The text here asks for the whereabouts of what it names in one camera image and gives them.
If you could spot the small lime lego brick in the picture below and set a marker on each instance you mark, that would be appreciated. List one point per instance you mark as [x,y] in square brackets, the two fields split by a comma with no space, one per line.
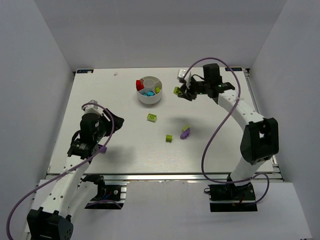
[168,138]

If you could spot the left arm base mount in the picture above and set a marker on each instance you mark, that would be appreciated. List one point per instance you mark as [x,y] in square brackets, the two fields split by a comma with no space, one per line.
[111,197]

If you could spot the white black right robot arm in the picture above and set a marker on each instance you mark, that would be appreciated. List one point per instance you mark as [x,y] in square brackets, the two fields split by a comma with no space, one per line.
[260,139]

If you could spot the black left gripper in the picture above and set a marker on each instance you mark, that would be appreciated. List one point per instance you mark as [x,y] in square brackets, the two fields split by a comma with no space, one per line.
[110,122]

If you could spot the purple half-round lego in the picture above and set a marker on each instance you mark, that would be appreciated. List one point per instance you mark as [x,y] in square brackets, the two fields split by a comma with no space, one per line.
[185,133]

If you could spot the purple lego brick left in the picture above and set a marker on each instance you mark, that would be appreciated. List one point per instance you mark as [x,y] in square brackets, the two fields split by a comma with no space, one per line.
[102,149]

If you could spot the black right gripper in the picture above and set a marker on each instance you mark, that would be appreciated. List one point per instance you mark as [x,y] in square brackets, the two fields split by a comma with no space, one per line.
[191,90]

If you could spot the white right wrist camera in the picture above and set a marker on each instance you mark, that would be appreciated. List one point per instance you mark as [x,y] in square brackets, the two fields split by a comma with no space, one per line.
[184,77]

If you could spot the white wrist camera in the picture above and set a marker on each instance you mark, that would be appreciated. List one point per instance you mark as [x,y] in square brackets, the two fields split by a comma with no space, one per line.
[184,77]
[92,108]

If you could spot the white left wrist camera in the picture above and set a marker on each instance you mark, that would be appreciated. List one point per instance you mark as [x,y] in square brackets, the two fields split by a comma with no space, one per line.
[92,108]

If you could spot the light green half-round lego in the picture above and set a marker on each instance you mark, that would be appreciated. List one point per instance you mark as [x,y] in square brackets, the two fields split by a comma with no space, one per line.
[185,128]

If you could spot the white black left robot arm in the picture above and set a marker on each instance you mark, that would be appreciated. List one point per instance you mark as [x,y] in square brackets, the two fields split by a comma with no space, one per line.
[54,219]

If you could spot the white round divided container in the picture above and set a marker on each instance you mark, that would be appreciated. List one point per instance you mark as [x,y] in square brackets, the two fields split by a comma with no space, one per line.
[149,90]

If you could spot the light green upturned lego brick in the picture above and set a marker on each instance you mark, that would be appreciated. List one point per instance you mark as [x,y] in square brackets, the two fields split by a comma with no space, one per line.
[152,117]

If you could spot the red lego brick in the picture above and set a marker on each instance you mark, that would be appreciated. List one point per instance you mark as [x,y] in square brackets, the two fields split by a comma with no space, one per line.
[138,83]

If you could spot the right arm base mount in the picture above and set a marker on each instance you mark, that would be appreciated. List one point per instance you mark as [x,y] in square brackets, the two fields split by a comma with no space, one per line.
[231,199]

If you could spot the red lego inside container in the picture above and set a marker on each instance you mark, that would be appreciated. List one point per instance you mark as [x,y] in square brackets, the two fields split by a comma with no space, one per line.
[141,87]

